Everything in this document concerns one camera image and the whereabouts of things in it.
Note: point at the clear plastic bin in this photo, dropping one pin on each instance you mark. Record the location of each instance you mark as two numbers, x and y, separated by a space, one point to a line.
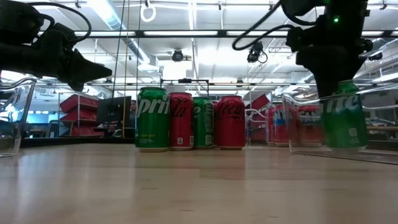
290 130
255 130
18 102

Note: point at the round black ceiling camera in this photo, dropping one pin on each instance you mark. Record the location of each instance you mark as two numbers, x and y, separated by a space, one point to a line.
177 56

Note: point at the thin black frame beam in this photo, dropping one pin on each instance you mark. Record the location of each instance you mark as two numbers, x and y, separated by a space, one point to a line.
224 84

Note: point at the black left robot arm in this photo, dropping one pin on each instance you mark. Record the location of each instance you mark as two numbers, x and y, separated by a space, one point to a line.
15 53

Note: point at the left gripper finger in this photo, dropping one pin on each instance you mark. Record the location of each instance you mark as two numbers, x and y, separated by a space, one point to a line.
90 73
76 86

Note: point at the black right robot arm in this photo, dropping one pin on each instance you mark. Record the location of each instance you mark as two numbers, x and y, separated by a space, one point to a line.
345 18

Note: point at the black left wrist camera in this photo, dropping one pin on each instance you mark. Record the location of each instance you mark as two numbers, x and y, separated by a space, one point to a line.
59 35

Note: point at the black monitor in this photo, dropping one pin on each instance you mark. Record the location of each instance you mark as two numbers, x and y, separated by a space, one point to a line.
113 109

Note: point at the person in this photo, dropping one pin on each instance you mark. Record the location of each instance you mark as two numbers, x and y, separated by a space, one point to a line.
133 107

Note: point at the tilted red storage bin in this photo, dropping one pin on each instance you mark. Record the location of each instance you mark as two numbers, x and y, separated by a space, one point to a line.
259 102

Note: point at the thick overhead frame beam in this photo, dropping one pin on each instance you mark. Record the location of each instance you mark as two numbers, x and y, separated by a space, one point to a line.
139 33

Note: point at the green Sprite can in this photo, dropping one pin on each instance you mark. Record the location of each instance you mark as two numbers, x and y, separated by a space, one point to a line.
152 124
203 124
345 124

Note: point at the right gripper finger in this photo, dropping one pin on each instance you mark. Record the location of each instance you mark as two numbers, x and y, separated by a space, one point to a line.
326 88

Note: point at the silver ventilation duct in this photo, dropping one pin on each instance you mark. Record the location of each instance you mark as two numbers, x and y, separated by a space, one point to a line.
109 15

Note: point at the red Coca-Cola can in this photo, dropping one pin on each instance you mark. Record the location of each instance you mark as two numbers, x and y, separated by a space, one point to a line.
182 124
230 127

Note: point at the black overhead camera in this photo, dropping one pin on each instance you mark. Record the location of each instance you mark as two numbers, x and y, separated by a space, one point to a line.
254 53

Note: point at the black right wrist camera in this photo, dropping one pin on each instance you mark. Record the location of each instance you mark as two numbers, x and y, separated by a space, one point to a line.
298 39

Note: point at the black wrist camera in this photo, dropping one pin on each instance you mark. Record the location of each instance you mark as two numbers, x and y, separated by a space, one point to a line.
298 39
59 35

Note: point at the grey metal shelf rack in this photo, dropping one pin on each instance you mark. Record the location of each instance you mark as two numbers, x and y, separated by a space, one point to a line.
58 109

